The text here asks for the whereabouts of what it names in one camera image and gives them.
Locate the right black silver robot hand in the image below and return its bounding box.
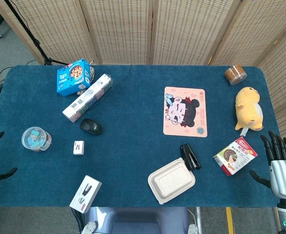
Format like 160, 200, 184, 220
249, 131, 286, 199

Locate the black computer mouse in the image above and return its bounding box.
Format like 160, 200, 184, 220
80, 118, 103, 135

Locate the pink cartoon mouse pad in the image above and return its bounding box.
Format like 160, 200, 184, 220
163, 86, 208, 138

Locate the red green food box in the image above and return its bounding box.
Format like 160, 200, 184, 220
212, 136, 258, 176

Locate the clear jar of binder clips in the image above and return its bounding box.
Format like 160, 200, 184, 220
21, 126, 52, 152

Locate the yellow plush toy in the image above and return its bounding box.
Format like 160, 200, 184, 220
234, 86, 265, 132

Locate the small white staple box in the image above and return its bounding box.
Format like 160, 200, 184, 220
73, 140, 85, 156

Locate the black stapler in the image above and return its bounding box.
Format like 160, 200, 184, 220
179, 143, 202, 171

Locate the white stapler box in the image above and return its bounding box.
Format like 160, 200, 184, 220
69, 175, 102, 214

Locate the beige takeout container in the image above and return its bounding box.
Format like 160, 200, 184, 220
147, 157, 196, 205

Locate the clear jar of cookies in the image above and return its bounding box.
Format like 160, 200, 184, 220
225, 64, 247, 85

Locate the long white tissue pack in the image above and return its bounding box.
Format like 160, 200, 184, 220
61, 73, 114, 123

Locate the blue cookie box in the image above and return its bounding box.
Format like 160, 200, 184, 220
56, 58, 93, 98

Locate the black tripod stand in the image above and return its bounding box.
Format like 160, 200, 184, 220
3, 0, 69, 66

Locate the blue tablecloth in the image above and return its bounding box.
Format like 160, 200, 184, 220
0, 64, 286, 208

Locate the blue grey robot torso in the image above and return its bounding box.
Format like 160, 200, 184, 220
80, 206, 202, 234

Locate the wicker folding screen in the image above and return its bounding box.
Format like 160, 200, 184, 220
0, 0, 286, 234

